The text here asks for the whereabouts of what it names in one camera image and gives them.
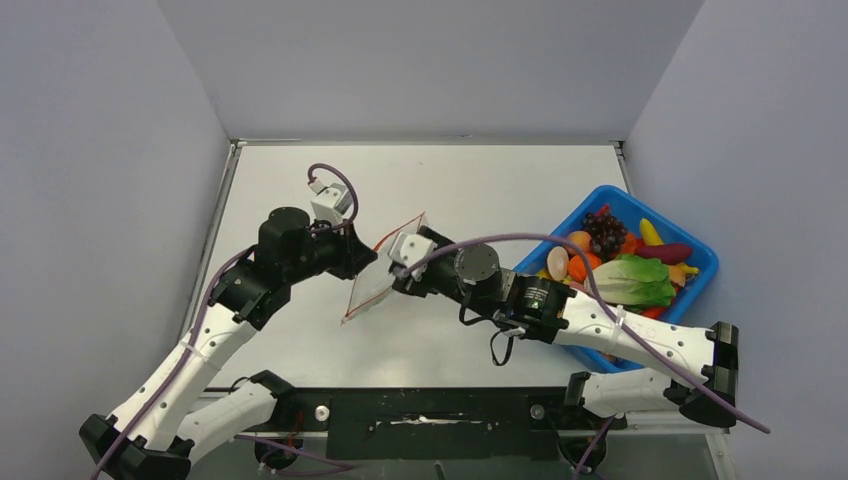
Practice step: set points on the brown kiwi potato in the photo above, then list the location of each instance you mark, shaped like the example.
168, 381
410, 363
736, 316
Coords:
557, 261

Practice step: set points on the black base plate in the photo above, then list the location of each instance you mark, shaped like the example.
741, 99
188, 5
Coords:
468, 423

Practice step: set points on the green lettuce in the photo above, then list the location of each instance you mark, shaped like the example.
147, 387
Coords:
630, 280

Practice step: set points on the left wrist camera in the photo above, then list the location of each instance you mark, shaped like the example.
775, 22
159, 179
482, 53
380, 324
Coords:
330, 203

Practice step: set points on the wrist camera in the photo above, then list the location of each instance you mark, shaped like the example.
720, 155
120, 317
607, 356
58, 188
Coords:
408, 249
330, 203

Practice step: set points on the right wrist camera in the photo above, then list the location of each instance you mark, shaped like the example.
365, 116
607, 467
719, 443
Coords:
408, 249

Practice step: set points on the purple grapes bunch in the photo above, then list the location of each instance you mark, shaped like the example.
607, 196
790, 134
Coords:
607, 234

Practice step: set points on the orange tangerine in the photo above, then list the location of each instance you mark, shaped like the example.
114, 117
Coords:
578, 269

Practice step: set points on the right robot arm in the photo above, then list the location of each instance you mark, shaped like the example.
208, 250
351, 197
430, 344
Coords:
692, 370

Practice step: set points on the purple sweet potato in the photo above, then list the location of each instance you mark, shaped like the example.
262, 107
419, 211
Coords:
668, 254

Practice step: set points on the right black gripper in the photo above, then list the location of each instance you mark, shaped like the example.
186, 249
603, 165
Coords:
422, 285

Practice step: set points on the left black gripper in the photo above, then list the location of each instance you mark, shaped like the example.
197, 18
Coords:
354, 255

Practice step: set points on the yellow banana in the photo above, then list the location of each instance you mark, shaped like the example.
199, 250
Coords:
649, 234

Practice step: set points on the peach apricot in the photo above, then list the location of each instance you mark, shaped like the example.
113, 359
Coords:
581, 240

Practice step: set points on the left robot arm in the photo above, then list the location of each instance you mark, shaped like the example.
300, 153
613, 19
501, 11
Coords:
150, 435

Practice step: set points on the clear zip bag orange zipper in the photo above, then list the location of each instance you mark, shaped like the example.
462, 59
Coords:
374, 284

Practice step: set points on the blue plastic bin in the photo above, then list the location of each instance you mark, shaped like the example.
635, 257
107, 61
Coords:
630, 211

